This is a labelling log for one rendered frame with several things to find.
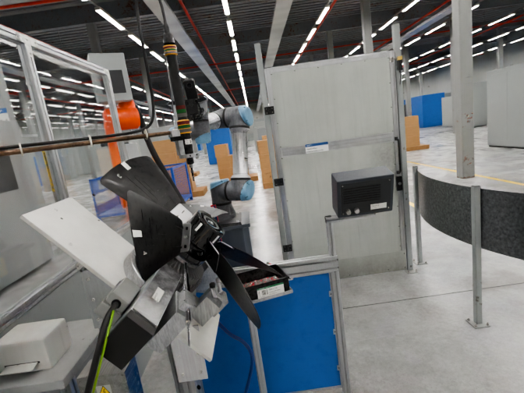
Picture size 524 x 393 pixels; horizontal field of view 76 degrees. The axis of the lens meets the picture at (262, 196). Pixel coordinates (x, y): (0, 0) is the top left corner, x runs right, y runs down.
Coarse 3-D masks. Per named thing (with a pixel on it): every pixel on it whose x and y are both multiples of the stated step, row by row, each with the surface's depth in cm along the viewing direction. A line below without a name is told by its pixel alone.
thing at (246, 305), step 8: (224, 264) 103; (216, 272) 109; (224, 272) 105; (232, 272) 97; (224, 280) 107; (232, 280) 101; (232, 288) 103; (240, 288) 96; (232, 296) 106; (240, 296) 101; (248, 296) 86; (240, 304) 104; (248, 304) 97; (248, 312) 101; (256, 312) 91; (256, 320) 98
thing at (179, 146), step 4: (172, 132) 112; (176, 132) 113; (172, 136) 112; (176, 136) 113; (180, 136) 113; (172, 140) 114; (176, 140) 113; (180, 140) 114; (176, 144) 115; (180, 144) 114; (176, 148) 116; (180, 148) 114; (180, 152) 114; (184, 152) 115; (196, 152) 120; (180, 156) 115; (184, 156) 115; (188, 156) 114; (192, 156) 115; (196, 156) 116
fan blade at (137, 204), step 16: (128, 192) 84; (128, 208) 82; (144, 208) 87; (160, 208) 93; (144, 224) 85; (160, 224) 91; (176, 224) 98; (144, 240) 83; (160, 240) 90; (176, 240) 98; (160, 256) 89; (176, 256) 100; (144, 272) 81
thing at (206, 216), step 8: (200, 216) 109; (208, 216) 117; (192, 224) 109; (208, 224) 110; (216, 224) 115; (192, 232) 108; (200, 232) 107; (208, 232) 107; (216, 232) 108; (224, 232) 113; (192, 240) 108; (200, 240) 108; (216, 240) 111; (192, 248) 110; (200, 248) 109; (184, 256) 107; (192, 256) 108; (200, 256) 113
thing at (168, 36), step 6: (168, 30) 110; (168, 36) 109; (168, 42) 112; (174, 42) 110; (186, 138) 115; (186, 144) 115; (192, 144) 117; (186, 150) 116; (192, 150) 117; (192, 162) 117
